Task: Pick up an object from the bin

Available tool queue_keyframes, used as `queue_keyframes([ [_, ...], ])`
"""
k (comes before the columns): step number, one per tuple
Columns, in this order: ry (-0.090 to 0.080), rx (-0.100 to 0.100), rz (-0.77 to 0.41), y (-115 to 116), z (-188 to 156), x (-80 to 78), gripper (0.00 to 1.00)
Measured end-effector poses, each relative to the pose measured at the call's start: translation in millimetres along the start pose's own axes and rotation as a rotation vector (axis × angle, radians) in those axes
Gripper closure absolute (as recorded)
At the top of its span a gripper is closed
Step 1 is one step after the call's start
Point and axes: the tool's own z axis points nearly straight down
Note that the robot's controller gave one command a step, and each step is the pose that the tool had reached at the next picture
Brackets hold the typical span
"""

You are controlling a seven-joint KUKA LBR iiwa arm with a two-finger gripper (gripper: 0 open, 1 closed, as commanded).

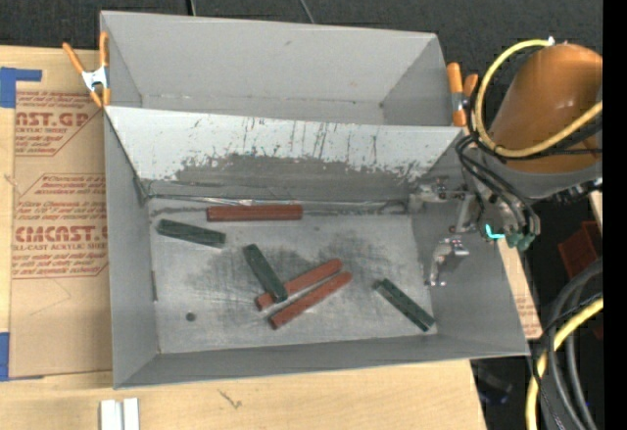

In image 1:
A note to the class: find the grey metal bin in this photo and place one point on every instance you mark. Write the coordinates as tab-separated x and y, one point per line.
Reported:
294	158

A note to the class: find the brown cardboard board, red print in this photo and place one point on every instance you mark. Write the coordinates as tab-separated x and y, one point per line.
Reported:
59	271

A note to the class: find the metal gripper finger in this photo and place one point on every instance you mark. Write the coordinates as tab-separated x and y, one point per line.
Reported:
431	195
448	254

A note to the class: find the red-brown flat block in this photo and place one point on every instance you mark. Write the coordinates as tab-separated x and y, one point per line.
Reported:
255	213
313	299
316	274

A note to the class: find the dark green flat block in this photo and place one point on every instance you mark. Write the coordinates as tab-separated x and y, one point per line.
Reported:
192	233
264	272
404	305

